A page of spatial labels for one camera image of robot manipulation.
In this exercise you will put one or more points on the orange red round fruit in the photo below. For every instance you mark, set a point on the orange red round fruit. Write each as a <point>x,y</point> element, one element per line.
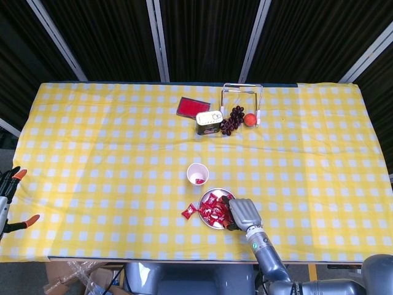
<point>250,120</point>

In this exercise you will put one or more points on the round metal plate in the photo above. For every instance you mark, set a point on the round metal plate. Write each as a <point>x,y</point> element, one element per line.
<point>219,192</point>

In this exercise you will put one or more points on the brown cardboard box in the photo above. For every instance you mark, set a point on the brown cardboard box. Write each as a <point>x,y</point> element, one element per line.
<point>56,272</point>

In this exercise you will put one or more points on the dark purple grape bunch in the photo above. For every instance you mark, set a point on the dark purple grape bunch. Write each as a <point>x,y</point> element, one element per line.
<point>235,115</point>

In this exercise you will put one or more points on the white paper cup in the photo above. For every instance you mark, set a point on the white paper cup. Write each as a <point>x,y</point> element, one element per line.
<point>193,170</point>

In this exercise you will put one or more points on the red candy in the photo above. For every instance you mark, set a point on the red candy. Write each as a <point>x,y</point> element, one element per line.
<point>229,196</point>
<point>204,211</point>
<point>212,199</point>
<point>215,218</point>
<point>188,212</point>
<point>199,181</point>
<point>221,202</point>
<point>215,210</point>
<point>227,217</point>

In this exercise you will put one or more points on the grey robot torso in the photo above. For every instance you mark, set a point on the grey robot torso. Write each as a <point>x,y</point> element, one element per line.
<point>190,279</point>

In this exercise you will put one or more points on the red rectangular tray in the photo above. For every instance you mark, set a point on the red rectangular tray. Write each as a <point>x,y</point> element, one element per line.
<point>192,107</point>

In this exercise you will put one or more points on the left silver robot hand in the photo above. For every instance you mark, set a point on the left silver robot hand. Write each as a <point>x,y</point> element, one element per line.
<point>3,209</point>

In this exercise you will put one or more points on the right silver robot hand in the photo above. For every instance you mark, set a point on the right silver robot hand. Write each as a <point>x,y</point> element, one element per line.
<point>245,213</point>

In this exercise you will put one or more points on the white partition post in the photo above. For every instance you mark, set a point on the white partition post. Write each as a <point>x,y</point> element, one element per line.
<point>365,53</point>
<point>255,40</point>
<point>9,126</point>
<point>158,40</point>
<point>58,40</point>

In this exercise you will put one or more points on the luncheon meat tin can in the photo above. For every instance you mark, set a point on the luncheon meat tin can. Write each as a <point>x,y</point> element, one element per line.
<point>208,121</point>

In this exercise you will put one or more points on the yellow white checked tablecloth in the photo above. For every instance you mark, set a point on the yellow white checked tablecloth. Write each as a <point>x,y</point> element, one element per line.
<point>122,153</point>

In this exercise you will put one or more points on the black curtain panel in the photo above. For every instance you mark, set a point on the black curtain panel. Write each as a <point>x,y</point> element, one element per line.
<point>208,37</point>
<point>18,61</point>
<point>383,107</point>
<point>107,37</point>
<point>307,37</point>

